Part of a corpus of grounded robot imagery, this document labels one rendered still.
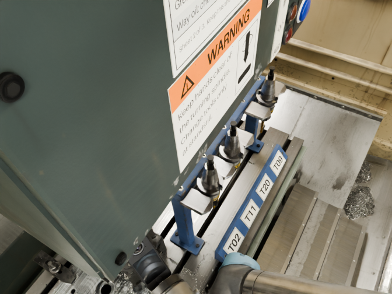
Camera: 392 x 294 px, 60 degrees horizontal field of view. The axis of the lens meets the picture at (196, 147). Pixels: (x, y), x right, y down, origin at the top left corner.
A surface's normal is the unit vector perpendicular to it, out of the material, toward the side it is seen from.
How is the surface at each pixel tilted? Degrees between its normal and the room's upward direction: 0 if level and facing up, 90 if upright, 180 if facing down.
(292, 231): 7
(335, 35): 90
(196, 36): 90
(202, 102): 90
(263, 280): 41
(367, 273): 17
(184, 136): 90
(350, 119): 24
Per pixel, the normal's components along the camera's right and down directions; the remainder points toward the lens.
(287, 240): 0.02, -0.69
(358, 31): -0.52, 0.70
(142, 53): 0.85, 0.39
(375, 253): -0.29, -0.69
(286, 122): -0.26, -0.26
